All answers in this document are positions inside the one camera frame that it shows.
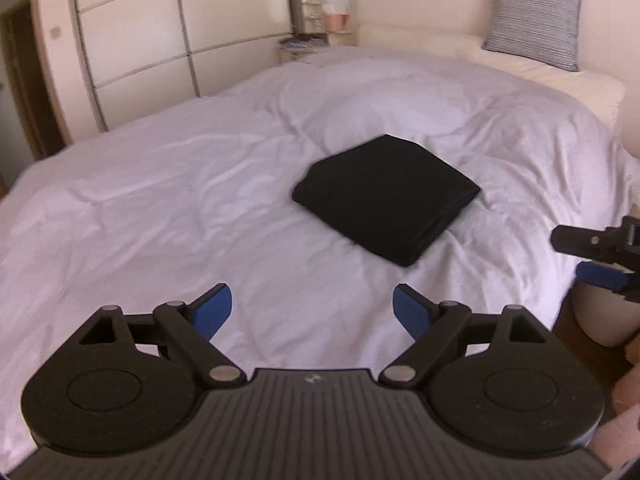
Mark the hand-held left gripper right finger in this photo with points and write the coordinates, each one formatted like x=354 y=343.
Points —
x=412 y=310

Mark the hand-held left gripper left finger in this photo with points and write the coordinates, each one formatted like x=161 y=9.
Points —
x=215 y=310

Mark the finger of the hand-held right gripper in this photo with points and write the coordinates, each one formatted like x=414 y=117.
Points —
x=600 y=275
x=575 y=239

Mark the white plastic bucket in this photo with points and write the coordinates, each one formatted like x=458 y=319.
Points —
x=600 y=315

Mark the black pants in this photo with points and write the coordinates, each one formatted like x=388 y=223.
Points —
x=385 y=195

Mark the white duvet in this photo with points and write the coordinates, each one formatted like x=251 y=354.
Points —
x=175 y=185

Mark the cream pillow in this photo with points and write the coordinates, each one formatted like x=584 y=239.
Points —
x=575 y=85

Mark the grey checked pillow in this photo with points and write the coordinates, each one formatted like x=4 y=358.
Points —
x=532 y=20

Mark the white nightstand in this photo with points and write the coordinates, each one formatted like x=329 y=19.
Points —
x=340 y=40

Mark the cream panelled wardrobe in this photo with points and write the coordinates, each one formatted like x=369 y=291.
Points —
x=135 y=25

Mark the small shelf rack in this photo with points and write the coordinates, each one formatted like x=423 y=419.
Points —
x=310 y=10

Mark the wooden door frame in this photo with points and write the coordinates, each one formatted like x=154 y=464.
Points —
x=20 y=60

